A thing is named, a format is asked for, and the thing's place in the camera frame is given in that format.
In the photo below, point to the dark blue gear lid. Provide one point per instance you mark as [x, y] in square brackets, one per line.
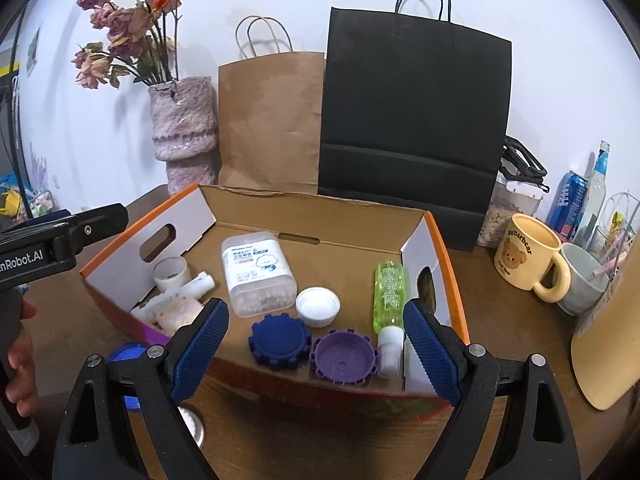
[280, 342]

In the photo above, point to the yellow bear mug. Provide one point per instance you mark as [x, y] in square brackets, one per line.
[529, 258]

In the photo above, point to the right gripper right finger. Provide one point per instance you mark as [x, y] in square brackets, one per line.
[535, 440]

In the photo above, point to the white plastic tube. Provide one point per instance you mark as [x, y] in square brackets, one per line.
[195, 289]

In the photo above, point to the red cardboard box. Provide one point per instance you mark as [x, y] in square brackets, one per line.
[327, 241]

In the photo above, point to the brown paper bag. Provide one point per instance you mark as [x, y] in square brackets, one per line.
[269, 111]

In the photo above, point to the purple gear-shaped lid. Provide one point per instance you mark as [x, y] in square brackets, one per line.
[344, 357]

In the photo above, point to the clear cotton swab box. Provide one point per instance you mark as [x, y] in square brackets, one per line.
[257, 275]

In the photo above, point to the clear bottle blue label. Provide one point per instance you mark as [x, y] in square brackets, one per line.
[594, 199]

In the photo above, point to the green spray bottle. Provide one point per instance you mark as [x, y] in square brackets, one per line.
[389, 298]

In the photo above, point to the grey ceramic cup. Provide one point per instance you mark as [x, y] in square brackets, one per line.
[585, 290]

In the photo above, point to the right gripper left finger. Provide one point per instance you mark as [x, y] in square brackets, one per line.
[96, 440]

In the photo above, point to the white tape roll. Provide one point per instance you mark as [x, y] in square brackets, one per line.
[171, 273]

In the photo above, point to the clear container black clip lid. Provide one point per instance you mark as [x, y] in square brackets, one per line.
[519, 189]

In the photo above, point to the white ridged cap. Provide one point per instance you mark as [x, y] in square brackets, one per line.
[317, 306]

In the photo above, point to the dried rose bouquet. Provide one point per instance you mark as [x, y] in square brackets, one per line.
[140, 42]

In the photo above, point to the person left hand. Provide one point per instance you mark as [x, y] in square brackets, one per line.
[22, 389]

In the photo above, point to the white cube power adapter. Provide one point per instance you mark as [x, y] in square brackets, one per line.
[180, 312]

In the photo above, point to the blue round lid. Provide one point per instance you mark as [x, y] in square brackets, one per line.
[127, 352]

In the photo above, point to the blue soda can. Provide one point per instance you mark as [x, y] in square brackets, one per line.
[567, 205]

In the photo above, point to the cream thermos jug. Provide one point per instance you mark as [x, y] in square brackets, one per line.
[605, 348]

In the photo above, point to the black paper bag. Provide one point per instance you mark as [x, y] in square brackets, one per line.
[414, 114]

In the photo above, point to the pink textured vase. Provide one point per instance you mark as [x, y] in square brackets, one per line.
[184, 130]

